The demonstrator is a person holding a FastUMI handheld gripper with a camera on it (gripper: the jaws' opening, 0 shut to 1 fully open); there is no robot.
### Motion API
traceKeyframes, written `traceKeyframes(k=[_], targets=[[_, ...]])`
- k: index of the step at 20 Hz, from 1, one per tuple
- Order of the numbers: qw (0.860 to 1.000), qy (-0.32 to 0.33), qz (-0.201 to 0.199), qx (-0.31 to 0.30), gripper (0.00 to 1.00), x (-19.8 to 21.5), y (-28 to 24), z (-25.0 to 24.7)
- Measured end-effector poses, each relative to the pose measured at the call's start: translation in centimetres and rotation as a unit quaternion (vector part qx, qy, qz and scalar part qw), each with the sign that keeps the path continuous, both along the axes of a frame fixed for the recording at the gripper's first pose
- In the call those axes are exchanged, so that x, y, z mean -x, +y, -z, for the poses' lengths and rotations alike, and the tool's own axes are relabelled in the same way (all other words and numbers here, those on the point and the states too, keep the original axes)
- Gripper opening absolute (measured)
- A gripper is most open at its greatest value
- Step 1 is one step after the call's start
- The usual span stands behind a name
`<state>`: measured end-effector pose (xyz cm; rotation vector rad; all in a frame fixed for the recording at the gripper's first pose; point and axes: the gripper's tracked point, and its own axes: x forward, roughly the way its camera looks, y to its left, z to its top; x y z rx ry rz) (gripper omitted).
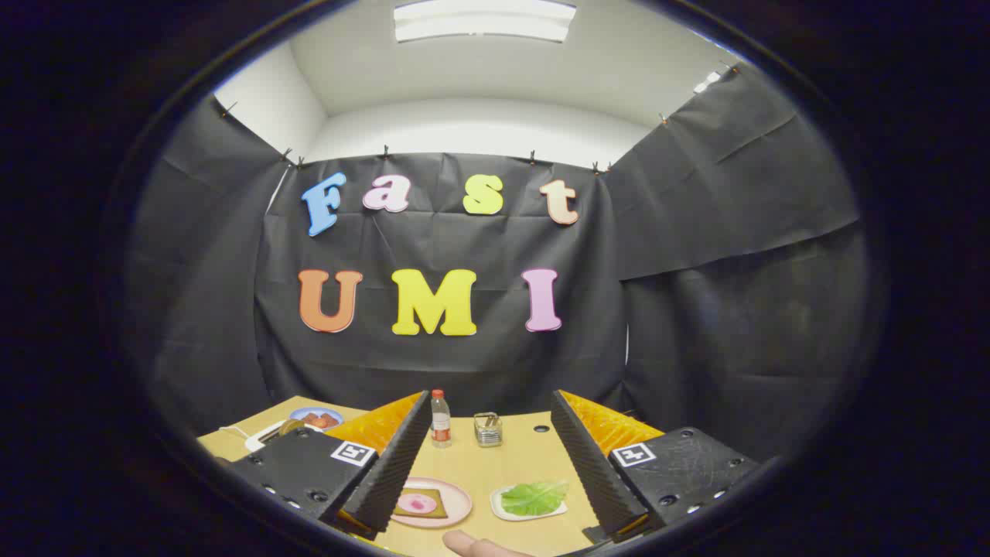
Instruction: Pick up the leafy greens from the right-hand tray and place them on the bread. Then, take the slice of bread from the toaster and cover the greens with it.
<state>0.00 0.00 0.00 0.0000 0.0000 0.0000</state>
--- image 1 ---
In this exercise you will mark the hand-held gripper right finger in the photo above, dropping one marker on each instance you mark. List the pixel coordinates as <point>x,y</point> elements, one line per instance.
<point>588,472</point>

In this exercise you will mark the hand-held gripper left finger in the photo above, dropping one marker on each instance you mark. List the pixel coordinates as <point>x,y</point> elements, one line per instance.
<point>394,472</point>

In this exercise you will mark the green lettuce leaf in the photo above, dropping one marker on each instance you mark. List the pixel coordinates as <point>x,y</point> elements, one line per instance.
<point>534,499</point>

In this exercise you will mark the pink ham slice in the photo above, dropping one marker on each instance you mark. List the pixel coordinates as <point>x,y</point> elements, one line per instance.
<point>418,504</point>

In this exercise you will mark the bread slice with ham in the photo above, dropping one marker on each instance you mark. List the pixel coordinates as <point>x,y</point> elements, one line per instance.
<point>437,512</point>

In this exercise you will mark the clear plastic water bottle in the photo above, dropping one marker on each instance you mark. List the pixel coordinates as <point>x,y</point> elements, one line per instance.
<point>441,422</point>

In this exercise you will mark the pink plate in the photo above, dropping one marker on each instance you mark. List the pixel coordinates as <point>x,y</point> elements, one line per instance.
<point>458,503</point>

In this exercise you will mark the red meat slices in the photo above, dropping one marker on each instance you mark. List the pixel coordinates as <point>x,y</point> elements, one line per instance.
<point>319,420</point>

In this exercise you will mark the white square plate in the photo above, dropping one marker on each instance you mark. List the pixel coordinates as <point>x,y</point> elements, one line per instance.
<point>497,507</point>

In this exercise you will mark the blue plate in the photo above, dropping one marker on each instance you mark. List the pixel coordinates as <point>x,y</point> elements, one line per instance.
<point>298,413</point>

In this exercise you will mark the black backdrop cloth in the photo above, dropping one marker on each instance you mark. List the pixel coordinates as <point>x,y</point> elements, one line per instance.
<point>464,356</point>

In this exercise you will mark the white toaster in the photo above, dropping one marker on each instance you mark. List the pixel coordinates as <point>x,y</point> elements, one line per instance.
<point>259,439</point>

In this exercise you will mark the ceiling light panel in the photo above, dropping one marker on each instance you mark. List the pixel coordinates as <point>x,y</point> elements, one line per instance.
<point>483,23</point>

